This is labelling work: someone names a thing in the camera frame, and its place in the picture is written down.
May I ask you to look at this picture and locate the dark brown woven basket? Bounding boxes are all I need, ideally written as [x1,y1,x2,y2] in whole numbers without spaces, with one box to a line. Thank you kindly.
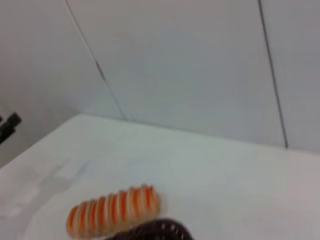
[104,217,193,240]

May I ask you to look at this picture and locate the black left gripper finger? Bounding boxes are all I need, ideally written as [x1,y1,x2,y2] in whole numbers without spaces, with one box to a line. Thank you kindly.
[0,112,23,146]

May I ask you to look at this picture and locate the orange striped bread loaf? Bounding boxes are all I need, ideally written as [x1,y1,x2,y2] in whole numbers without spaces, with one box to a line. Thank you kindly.
[65,183,161,239]

